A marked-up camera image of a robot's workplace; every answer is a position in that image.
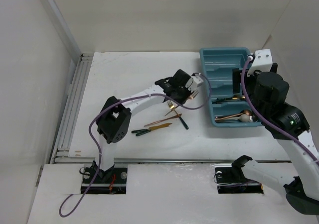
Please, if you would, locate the white plastic spoon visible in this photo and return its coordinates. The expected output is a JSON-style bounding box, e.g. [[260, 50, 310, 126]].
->
[[215, 114, 251, 122]]

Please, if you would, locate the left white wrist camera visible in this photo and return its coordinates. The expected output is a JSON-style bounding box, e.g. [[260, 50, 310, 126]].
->
[[185, 73, 204, 92]]

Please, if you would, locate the gold knife green handle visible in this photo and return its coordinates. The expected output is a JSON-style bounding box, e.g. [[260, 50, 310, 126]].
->
[[131, 123, 171, 136]]

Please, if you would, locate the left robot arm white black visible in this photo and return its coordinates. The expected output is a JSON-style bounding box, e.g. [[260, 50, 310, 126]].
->
[[89, 69, 203, 183]]

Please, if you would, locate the blue plastic cutlery tray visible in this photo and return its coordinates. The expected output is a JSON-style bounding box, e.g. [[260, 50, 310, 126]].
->
[[200, 47, 261, 128]]

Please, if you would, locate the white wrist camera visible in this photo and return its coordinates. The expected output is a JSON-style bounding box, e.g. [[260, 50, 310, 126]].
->
[[185, 73, 204, 92], [247, 49, 273, 77]]

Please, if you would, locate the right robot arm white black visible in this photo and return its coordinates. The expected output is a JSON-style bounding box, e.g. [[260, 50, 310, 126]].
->
[[231, 63, 319, 216]]

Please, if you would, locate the aluminium rail frame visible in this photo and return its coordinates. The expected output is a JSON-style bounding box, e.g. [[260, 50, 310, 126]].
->
[[48, 53, 93, 164]]

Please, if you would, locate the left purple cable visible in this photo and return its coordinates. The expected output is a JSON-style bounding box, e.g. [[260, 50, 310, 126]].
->
[[59, 72, 212, 217]]

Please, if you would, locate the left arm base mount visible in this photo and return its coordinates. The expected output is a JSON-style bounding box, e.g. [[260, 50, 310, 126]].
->
[[79, 167, 128, 195]]

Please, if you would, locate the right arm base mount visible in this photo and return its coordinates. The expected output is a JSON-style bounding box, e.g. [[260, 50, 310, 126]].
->
[[213, 155, 264, 194]]

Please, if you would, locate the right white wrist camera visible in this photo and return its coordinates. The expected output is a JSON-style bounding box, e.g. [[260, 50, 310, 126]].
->
[[247, 49, 273, 77]]

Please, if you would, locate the rose copper fork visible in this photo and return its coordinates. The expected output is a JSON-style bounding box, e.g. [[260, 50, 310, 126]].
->
[[164, 90, 199, 116]]

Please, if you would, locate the copper spoon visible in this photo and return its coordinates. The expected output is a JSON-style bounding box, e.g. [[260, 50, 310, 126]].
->
[[215, 110, 252, 121]]

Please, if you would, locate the gold fork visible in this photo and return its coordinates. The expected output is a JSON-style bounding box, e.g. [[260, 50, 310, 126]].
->
[[166, 100, 189, 130]]

